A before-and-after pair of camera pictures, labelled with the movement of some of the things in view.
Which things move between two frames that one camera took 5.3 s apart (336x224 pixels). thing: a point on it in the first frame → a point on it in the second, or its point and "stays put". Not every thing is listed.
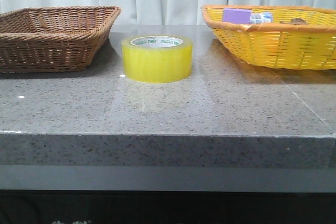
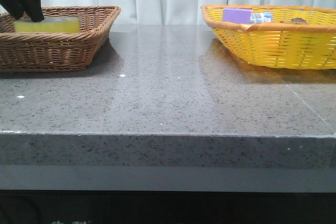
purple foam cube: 237,16 stays put
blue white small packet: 259,18 stays put
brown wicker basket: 53,39 stays put
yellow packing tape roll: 157,59 → 48,25
